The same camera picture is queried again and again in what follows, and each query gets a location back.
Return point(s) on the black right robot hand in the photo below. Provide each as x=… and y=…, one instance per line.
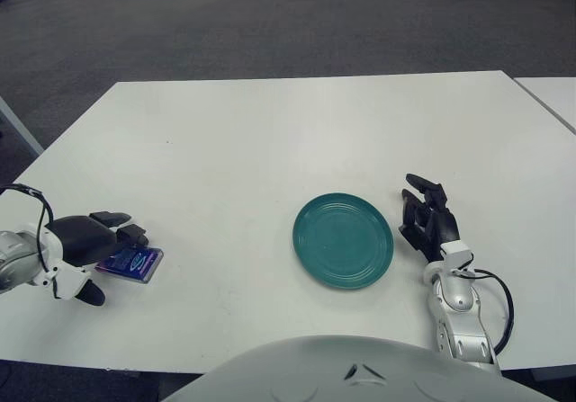
x=438, y=231

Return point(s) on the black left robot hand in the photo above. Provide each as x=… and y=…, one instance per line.
x=81, y=238

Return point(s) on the blue gum pack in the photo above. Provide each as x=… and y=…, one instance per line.
x=139, y=265

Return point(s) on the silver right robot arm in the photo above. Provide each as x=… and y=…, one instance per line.
x=459, y=298

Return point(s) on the teal round plate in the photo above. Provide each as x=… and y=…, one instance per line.
x=342, y=240

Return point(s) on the grey robot torso shell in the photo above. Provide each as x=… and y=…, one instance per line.
x=351, y=375

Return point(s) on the adjacent white table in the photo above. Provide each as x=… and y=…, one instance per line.
x=558, y=96

